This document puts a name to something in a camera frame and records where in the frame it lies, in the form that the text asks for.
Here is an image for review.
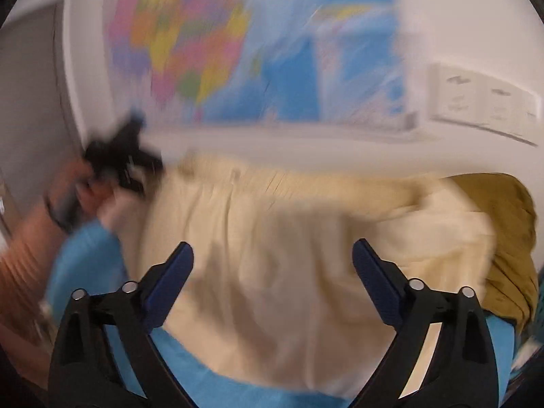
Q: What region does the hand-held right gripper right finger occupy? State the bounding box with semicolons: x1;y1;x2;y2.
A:
352;238;499;408

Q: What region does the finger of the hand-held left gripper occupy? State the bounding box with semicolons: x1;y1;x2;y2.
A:
116;112;146;148

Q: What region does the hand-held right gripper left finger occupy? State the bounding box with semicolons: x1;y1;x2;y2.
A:
48;241;195;408

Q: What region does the cream jacket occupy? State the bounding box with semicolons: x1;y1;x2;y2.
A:
102;153;498;402

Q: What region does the person's left forearm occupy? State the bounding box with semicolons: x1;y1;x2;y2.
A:
0;204;86;328

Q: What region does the person's left hand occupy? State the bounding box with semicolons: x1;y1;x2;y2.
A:
58;158;115;218

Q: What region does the blue floral blanket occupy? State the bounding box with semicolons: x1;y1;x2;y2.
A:
45;221;517;408

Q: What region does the mustard garment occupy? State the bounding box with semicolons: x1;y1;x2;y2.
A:
450;172;540;332

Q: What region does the colourful wall map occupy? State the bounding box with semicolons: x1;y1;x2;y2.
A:
102;0;419;132

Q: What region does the white wall socket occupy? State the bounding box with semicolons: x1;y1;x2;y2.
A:
482;81;532;133
427;63;489;124

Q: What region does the white wall switch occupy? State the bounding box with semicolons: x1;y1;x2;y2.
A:
525;93;544;139

